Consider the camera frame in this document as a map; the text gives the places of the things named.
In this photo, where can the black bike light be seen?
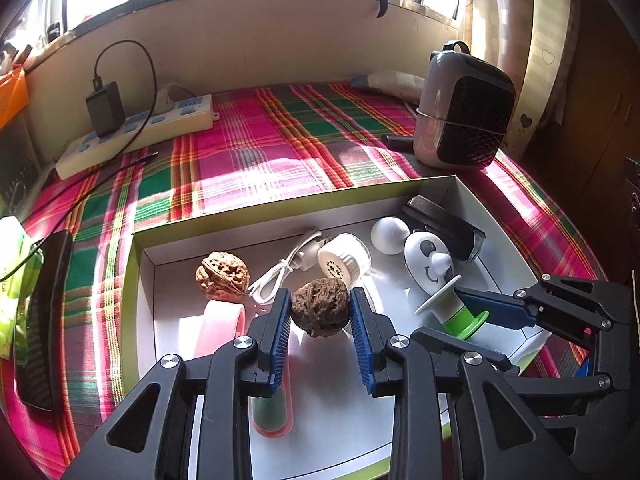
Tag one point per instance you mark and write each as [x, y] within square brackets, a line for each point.
[450, 227]

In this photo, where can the plaid bed sheet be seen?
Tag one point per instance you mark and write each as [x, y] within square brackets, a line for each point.
[250, 160]

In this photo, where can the white round perforated cap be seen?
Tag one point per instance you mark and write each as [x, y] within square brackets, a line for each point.
[340, 260]

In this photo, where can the black window hook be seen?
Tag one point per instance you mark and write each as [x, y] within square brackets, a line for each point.
[382, 2]

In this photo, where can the orange box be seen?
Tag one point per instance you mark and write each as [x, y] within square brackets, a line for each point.
[12, 100]

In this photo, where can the green white cardboard box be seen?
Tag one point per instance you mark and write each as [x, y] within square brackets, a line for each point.
[350, 435]

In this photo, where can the black charger adapter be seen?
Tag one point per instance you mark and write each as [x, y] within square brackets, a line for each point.
[105, 107]

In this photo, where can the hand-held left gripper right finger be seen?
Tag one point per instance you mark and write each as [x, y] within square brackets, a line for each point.
[362, 340]

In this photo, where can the dark brown walnut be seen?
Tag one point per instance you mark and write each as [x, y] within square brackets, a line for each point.
[320, 305]

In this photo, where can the white power plug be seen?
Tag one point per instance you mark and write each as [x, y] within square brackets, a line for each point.
[165, 102]

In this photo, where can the grey white packet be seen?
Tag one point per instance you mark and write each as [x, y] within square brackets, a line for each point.
[390, 82]

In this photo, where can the clear plastic bag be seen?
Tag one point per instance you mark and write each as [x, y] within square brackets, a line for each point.
[15, 285]

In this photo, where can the white panda face toy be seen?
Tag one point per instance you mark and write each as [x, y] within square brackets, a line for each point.
[425, 255]

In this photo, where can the black smartphone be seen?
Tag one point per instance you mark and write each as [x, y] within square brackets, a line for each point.
[42, 320]

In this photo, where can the green spool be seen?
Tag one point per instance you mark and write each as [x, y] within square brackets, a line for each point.
[462, 322]

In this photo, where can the white mushroom-shaped knob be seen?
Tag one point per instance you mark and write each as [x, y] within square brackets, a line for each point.
[390, 235]

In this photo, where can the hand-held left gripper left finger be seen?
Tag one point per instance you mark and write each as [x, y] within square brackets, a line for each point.
[280, 345]

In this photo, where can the grey black mini fan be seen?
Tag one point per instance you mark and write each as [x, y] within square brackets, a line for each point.
[465, 110]

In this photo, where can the pink green clip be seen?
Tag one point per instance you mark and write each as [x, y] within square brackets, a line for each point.
[272, 415]

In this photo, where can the light brown walnut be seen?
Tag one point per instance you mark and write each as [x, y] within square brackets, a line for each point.
[222, 277]

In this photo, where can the white power strip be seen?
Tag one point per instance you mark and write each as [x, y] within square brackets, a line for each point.
[165, 125]

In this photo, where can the heart print curtain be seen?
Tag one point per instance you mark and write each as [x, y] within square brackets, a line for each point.
[540, 35]

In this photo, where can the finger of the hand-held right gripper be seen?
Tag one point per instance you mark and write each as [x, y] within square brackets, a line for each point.
[440, 342]
[495, 307]

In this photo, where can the black cylinder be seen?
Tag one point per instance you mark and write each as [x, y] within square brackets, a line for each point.
[397, 141]

